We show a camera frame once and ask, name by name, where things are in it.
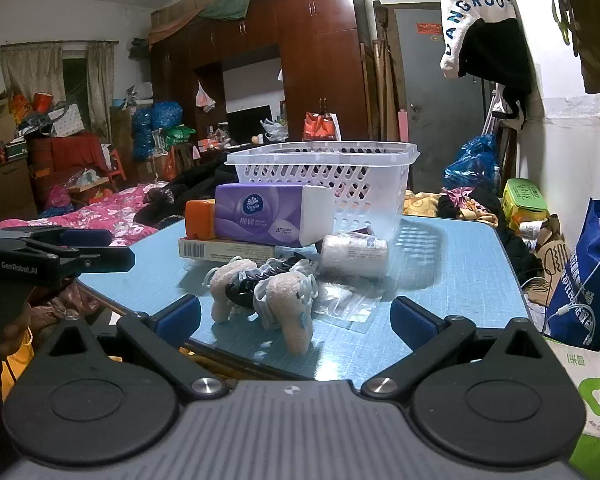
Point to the blue crinkled plastic bag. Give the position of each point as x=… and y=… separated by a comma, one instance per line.
x=470, y=160

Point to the brown padded garment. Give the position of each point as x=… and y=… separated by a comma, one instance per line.
x=65, y=300

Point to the clear plastic bag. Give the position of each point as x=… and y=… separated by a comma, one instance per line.
x=345, y=305

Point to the orange box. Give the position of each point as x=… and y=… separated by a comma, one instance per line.
x=200, y=220

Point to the pink floral blanket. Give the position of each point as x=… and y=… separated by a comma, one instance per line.
x=105, y=215

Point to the beige patterned curtain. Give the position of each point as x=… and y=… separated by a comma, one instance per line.
x=100, y=90
x=30, y=70

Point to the orange and white plastic bag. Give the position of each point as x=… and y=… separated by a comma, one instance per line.
x=320, y=127

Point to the wooden planks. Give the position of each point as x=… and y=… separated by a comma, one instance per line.
x=385, y=85

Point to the brown wooden wardrobe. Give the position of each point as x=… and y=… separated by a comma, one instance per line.
x=320, y=60

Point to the yellow blanket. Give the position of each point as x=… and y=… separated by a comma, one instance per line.
x=420, y=205

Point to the white crumpled plastic bag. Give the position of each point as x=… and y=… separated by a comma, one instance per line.
x=275, y=130

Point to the blue shopping bag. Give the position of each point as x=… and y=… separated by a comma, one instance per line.
x=580, y=285

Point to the black monitor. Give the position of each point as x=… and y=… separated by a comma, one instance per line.
x=247, y=122

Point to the purple tissue pack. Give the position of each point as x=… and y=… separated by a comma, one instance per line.
x=260, y=215

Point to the beige fluffy plush item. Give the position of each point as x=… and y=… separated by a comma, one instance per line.
x=292, y=310

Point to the brown paper bag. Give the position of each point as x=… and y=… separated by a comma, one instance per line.
x=555, y=260

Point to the yellow garment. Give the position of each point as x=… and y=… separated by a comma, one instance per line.
x=17, y=370

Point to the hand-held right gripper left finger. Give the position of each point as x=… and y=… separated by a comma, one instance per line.
x=182, y=317

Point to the blue sacks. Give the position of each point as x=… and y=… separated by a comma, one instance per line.
x=155, y=125

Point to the white wrapped roll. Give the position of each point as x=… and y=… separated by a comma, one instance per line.
x=350, y=255

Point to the white hooded sweatshirt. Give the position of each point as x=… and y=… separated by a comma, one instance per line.
x=460, y=0

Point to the flat cream box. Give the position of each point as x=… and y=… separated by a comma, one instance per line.
x=215, y=250

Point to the black and floral clothes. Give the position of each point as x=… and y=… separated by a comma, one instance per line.
x=485, y=200

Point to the black hanging garment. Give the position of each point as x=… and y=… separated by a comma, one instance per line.
x=495, y=60

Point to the red door label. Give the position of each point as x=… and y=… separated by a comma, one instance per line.
x=428, y=28

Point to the grey door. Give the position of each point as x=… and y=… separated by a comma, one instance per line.
x=420, y=85

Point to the small white plastic bag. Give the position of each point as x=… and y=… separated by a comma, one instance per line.
x=205, y=97

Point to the black clothing pile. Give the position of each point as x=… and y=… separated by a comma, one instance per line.
x=190, y=180

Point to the black hair claw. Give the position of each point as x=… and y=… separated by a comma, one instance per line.
x=240, y=290

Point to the pink board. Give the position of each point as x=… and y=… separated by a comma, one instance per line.
x=403, y=125

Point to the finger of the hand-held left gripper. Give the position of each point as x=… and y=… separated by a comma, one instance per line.
x=87, y=237
x=105, y=259

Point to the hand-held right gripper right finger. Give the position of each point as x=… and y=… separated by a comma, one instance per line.
x=412, y=320

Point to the red stool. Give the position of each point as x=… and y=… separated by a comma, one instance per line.
x=115, y=165

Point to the white plastic basket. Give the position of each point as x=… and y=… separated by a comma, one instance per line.
x=330, y=170

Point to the green box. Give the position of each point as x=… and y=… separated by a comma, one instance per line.
x=525, y=197

